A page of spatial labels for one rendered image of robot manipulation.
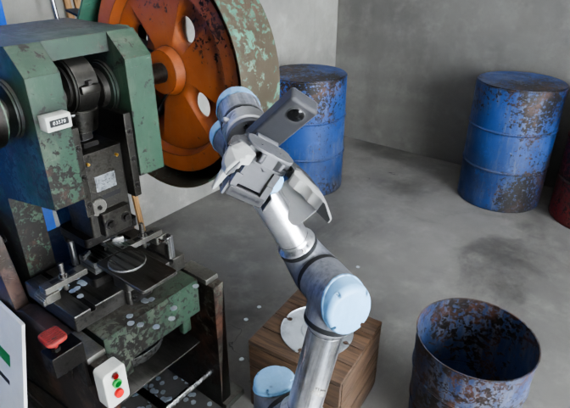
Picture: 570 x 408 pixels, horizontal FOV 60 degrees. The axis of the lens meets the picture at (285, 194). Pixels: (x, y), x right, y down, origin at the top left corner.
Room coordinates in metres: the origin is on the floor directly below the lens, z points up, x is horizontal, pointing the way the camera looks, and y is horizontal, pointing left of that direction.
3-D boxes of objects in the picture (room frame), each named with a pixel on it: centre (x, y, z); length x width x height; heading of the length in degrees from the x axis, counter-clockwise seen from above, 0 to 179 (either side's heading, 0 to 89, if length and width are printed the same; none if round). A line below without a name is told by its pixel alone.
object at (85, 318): (1.46, 0.63, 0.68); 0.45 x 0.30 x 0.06; 142
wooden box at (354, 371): (1.52, -0.13, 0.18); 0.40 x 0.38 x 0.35; 58
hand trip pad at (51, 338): (1.05, 0.65, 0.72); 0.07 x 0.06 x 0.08; 52
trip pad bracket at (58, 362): (1.07, 0.63, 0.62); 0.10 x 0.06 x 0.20; 142
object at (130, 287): (1.35, 0.49, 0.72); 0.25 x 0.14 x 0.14; 52
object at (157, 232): (1.59, 0.52, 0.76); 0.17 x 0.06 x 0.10; 142
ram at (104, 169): (1.43, 0.59, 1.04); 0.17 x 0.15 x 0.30; 52
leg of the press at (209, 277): (1.75, 0.57, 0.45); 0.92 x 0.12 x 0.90; 52
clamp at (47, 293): (1.32, 0.73, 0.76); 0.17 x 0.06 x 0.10; 142
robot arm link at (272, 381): (0.97, 0.03, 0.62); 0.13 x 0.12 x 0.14; 25
